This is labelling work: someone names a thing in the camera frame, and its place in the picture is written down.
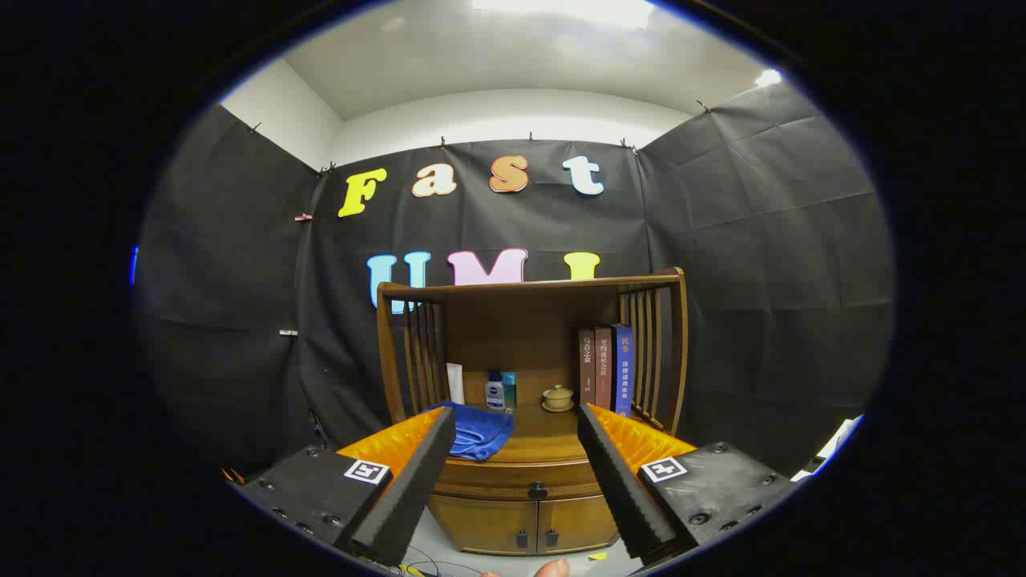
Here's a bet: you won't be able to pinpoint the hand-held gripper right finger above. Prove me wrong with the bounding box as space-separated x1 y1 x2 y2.
577 403 802 567

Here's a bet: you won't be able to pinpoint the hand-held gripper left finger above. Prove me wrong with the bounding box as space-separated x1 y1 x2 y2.
227 405 458 568

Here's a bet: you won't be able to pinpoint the wooden drawer with black knob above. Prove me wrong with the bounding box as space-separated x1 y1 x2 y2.
433 458 602 502

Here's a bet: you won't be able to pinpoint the wooden cabinet door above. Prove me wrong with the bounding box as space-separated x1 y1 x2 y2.
427 493 539 555
535 494 620 554

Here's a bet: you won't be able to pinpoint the wooden countertop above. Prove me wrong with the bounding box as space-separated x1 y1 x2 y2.
417 401 668 466

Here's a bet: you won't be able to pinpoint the wooden cabinet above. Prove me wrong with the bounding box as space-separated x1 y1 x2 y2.
377 267 690 556

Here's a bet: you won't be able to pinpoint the folded blue towel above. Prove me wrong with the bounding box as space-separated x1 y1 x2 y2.
423 401 515 463

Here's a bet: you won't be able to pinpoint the blue book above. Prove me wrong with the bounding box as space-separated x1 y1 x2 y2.
611 323 635 418

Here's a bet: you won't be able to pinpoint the reddish brown book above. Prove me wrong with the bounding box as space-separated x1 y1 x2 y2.
594 326 614 411

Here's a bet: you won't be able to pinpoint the dark brown book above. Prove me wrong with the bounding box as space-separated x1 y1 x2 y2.
579 328 598 408

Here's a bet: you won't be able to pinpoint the thin dark cables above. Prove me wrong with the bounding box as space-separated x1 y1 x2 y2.
397 545 482 577

